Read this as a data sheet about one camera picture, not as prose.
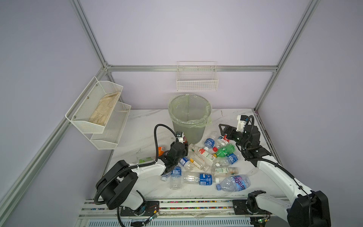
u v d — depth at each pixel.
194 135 0.96
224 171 0.81
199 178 0.78
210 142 0.93
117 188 0.43
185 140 0.84
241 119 0.71
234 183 0.80
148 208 0.73
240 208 0.73
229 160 0.86
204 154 0.87
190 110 1.01
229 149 0.91
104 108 0.80
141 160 0.93
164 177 0.81
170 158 0.66
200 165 0.85
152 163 0.56
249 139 0.60
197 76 0.96
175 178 0.78
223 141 0.96
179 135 0.75
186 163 0.86
